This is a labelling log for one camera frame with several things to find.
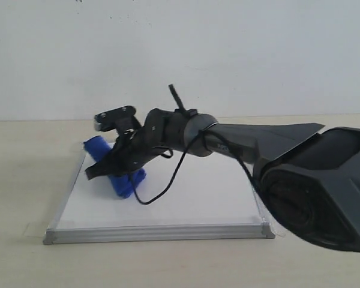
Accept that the clear tape front right corner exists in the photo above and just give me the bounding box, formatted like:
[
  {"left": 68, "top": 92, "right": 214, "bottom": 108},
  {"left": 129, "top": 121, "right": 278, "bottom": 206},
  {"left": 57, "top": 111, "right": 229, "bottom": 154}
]
[{"left": 270, "top": 221, "right": 287, "bottom": 238}]

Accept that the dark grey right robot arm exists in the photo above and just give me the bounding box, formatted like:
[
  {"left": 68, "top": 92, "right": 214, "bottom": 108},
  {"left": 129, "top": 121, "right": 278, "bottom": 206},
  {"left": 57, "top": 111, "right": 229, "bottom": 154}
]
[{"left": 86, "top": 106, "right": 360, "bottom": 253}]

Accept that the clear tape front left corner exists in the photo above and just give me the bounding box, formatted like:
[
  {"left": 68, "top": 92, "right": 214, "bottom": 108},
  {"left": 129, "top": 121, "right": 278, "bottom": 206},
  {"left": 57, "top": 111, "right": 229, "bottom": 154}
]
[{"left": 23, "top": 222, "right": 49, "bottom": 238}]

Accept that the white board with aluminium frame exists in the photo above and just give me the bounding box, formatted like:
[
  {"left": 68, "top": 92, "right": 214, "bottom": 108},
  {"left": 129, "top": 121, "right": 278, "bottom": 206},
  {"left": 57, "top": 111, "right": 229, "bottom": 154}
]
[{"left": 43, "top": 151, "right": 275, "bottom": 245}]

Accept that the clear tape corner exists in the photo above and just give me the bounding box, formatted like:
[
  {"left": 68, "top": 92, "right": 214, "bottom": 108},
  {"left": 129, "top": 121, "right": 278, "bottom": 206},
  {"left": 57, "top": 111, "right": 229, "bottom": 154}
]
[
  {"left": 23, "top": 222, "right": 49, "bottom": 238},
  {"left": 270, "top": 221, "right": 287, "bottom": 238}
]

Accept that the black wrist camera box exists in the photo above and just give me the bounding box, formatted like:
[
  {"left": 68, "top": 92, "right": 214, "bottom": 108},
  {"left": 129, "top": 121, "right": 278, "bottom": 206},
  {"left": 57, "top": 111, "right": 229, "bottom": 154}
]
[{"left": 94, "top": 106, "right": 141, "bottom": 134}]

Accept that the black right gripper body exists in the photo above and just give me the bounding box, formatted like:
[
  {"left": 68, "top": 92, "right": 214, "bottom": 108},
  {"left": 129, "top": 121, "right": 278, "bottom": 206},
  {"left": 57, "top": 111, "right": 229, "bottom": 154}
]
[{"left": 107, "top": 108, "right": 173, "bottom": 174}]

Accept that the black braided cable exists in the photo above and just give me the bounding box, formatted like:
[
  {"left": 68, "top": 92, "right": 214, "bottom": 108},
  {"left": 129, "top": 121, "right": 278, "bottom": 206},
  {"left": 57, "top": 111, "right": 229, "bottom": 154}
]
[{"left": 128, "top": 84, "right": 262, "bottom": 206}]

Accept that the blue cloth eraser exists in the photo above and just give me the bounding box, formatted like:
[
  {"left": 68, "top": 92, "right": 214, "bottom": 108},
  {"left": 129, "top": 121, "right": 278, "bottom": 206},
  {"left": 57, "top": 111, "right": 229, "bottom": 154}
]
[{"left": 83, "top": 136, "right": 146, "bottom": 199}]

